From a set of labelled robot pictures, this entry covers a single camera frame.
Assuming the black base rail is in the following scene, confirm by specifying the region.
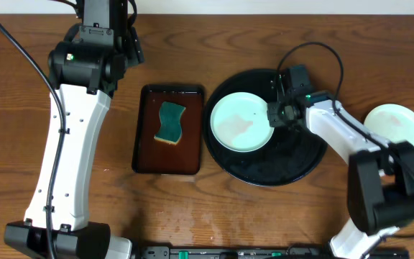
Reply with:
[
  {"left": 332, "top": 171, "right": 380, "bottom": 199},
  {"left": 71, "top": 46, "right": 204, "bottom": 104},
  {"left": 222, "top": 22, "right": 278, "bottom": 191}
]
[{"left": 134, "top": 245, "right": 409, "bottom": 259}]

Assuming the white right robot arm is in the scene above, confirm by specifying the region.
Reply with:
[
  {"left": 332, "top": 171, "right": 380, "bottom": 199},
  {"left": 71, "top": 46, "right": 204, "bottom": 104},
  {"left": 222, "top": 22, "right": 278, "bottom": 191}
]
[{"left": 267, "top": 91, "right": 414, "bottom": 258}]

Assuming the light green plate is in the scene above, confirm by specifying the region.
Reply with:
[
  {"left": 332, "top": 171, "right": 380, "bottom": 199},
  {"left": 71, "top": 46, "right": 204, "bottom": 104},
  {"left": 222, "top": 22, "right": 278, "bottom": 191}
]
[
  {"left": 208, "top": 92, "right": 274, "bottom": 153},
  {"left": 364, "top": 104, "right": 414, "bottom": 146}
]

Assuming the round black tray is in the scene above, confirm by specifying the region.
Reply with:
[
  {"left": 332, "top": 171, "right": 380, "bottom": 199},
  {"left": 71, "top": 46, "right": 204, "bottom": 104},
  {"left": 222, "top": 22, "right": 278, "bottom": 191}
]
[{"left": 202, "top": 69, "right": 328, "bottom": 186}]

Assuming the green yellow sponge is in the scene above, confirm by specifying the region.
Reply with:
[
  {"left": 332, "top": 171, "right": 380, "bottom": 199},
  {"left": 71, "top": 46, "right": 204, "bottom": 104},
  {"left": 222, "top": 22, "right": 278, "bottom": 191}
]
[{"left": 154, "top": 101, "right": 186, "bottom": 145}]

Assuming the light green plate front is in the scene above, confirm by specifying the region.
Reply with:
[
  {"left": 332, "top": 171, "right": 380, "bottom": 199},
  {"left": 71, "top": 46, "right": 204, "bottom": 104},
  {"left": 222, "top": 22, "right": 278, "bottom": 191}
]
[{"left": 208, "top": 92, "right": 274, "bottom": 153}]

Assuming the rectangular black water tray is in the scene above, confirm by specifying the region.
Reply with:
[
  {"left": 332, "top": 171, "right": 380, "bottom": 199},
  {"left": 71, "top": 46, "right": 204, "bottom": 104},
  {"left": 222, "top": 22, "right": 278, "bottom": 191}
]
[{"left": 132, "top": 84, "right": 204, "bottom": 175}]

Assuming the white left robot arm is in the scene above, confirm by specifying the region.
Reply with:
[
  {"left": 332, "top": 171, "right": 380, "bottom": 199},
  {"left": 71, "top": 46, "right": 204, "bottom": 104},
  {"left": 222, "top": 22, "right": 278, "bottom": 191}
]
[{"left": 4, "top": 25, "right": 144, "bottom": 258}]

